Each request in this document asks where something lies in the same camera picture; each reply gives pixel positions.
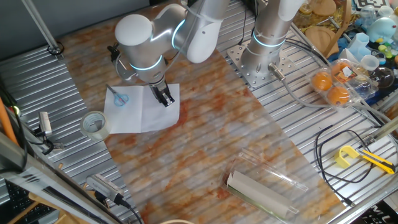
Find glass jar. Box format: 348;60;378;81
294;2;313;29

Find green yellow toy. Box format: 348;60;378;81
377;43;394;60

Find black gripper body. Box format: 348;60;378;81
149;79;169;100

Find blue whale toy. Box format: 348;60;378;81
366;17;398;44

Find clear plastic box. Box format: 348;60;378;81
220;148;309;222

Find dark glass bowl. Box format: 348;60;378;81
369;66;396;90

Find black power adapter cable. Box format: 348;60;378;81
113;192;144;224

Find yellow plastic hook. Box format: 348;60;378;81
334;145;361;169

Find silver camera on mount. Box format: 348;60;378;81
34;111;53;138

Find thin black cable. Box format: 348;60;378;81
315;124;374;208

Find black keyboard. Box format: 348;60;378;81
4;180;58;224

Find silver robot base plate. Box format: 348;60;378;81
226;39;296;90

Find black printed sign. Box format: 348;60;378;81
351;200;398;224

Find thick grey robot cable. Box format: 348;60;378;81
267;62;386;125

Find metal tripod pole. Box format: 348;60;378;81
21;0;65;60

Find grey metal beam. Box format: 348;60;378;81
0;132;125;224

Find clear tape roll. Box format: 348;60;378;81
80;110;112;141

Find beige round rim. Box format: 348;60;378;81
159;218;196;224

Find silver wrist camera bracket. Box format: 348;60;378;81
107;43;137;82

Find black cable with network plug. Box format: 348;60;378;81
27;126;66;156

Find black cable bundle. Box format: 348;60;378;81
284;36;331;67

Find oranges in plastic tray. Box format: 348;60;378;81
309;58;379;110

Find orange pole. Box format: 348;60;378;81
0;96;19;147

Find white paper sheet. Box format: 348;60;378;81
103;83;181;135

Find black white marker card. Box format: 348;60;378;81
354;0;391;12

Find yellow utility knife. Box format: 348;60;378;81
356;147;396;175

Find orange egg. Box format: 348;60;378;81
327;86;351;106
331;62;352;82
312;72;333;92

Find orange marbled table mat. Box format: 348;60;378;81
58;0;348;224

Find white plastic cup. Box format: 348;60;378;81
360;55;380;72

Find aluminium profile bar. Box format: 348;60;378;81
362;115;398;147

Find clear plastic bottle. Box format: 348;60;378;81
360;4;377;22

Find pale blue hexagonal cup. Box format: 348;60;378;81
348;32;371;58

